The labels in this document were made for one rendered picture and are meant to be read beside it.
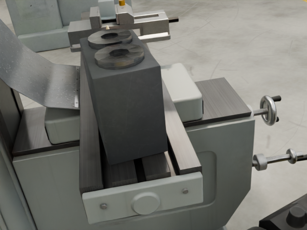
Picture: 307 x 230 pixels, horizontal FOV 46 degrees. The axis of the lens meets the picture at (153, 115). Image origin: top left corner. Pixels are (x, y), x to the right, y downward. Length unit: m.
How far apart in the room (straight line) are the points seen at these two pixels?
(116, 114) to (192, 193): 0.21
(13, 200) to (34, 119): 0.29
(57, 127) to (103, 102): 0.51
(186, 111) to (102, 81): 0.57
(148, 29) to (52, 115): 0.44
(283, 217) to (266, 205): 0.88
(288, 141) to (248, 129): 1.12
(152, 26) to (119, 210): 0.74
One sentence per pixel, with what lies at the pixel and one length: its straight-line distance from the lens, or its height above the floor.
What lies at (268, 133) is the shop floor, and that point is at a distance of 2.40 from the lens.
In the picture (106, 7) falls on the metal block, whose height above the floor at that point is 1.05.
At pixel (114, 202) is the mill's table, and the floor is 0.89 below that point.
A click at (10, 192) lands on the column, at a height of 0.61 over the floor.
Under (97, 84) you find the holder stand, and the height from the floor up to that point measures 1.10.
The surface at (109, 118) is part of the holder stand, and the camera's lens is 0.65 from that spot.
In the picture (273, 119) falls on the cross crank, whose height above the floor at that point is 0.62.
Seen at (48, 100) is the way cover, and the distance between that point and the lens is 1.10.
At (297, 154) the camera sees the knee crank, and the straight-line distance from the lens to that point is 1.41.
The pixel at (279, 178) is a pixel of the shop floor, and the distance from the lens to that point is 2.07.
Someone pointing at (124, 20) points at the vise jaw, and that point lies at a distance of 1.25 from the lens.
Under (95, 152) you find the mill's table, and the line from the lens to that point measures 0.75.
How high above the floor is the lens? 1.36
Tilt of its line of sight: 32 degrees down
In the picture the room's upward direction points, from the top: 6 degrees counter-clockwise
